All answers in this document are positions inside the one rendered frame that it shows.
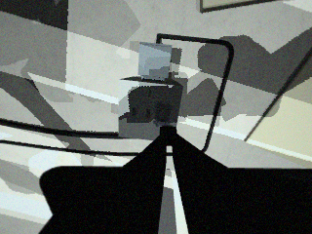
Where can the black cable with plug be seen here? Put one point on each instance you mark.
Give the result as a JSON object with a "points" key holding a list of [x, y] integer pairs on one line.
{"points": [[153, 65]]}

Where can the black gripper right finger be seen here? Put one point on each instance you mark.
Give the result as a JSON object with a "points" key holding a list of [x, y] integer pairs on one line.
{"points": [[207, 188]]}

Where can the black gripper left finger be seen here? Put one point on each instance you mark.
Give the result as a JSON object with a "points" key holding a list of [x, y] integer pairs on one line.
{"points": [[136, 187]]}

